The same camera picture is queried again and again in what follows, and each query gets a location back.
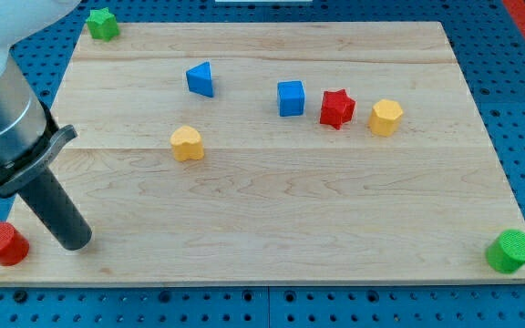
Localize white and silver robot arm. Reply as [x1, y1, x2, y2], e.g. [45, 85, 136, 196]
[0, 0, 78, 183]

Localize red star block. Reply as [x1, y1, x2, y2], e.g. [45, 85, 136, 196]
[319, 89, 355, 130]

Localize green star block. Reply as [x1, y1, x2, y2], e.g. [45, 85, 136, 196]
[86, 7, 120, 41]

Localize light wooden board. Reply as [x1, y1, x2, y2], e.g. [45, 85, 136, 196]
[0, 22, 525, 287]

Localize blue cube block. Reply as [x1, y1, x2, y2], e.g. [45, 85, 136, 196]
[277, 80, 305, 117]

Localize yellow heart block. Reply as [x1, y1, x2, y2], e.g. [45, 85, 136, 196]
[170, 125, 205, 161]

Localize blue triangle block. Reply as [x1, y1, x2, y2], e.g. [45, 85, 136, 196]
[186, 61, 214, 97]

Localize yellow hexagon block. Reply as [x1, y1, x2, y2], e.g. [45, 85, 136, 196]
[368, 99, 404, 137]

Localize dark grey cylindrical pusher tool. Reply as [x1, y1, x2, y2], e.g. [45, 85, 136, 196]
[18, 169, 92, 251]

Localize green cylinder block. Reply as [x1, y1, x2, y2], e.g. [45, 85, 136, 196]
[485, 229, 525, 273]

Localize red cylinder block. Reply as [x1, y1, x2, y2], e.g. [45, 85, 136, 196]
[0, 221, 30, 266]

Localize grey metal mounting bracket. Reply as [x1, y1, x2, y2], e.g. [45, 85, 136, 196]
[0, 125, 77, 198]

